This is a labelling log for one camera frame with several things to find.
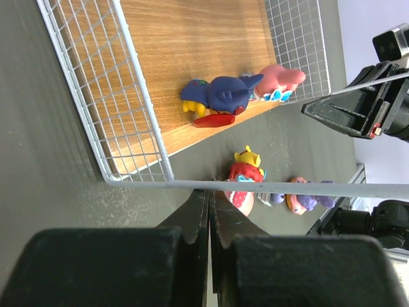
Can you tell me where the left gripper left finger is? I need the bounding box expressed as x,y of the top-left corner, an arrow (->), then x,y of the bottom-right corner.
1,190 -> 209,306

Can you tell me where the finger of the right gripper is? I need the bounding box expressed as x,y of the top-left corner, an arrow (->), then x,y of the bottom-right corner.
301,61 -> 408,138

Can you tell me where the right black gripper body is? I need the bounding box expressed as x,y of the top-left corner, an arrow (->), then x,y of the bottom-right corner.
384,94 -> 409,143

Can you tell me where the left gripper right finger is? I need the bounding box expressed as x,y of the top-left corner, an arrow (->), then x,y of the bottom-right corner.
209,192 -> 408,306

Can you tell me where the purple bunny pink donut toy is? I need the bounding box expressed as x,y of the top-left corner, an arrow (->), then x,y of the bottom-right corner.
285,194 -> 335,216

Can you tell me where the pink melody toy on shelf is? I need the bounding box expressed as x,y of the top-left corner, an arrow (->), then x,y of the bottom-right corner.
249,65 -> 306,103

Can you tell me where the small purple cake toy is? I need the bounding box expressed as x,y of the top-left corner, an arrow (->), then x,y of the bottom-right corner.
258,193 -> 285,207

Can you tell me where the blue stitch toy figure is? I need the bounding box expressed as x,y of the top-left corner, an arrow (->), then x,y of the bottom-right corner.
180,74 -> 263,128

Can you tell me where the white wire wooden shelf rack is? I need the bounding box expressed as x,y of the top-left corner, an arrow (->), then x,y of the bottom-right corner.
36,0 -> 409,199

